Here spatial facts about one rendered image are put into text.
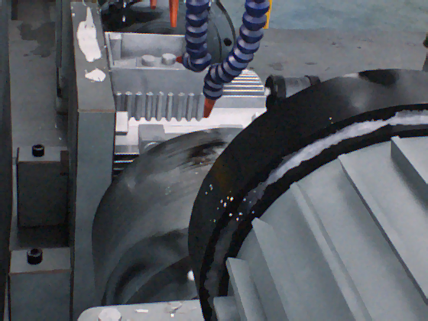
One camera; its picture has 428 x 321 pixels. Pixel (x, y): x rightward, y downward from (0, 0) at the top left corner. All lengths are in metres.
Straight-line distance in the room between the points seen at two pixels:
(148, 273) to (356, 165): 0.29
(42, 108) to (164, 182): 0.82
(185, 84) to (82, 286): 0.27
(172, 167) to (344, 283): 0.39
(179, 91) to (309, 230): 0.56
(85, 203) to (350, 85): 0.50
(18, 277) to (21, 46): 0.89
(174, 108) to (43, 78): 0.72
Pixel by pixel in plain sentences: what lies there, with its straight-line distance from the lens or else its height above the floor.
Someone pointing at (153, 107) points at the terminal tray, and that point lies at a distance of 0.83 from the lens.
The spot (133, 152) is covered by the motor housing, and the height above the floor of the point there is 1.05.
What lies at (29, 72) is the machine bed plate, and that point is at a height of 0.80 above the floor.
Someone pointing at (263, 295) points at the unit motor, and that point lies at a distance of 0.29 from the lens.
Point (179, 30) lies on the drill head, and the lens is 1.08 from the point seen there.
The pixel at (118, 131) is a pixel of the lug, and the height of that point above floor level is 1.07.
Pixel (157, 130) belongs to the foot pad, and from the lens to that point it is 0.82.
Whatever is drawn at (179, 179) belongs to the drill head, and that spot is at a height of 1.15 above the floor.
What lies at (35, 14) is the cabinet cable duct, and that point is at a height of 0.03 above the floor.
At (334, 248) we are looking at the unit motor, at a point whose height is 1.33.
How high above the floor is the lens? 1.50
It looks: 30 degrees down
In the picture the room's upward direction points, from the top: 9 degrees clockwise
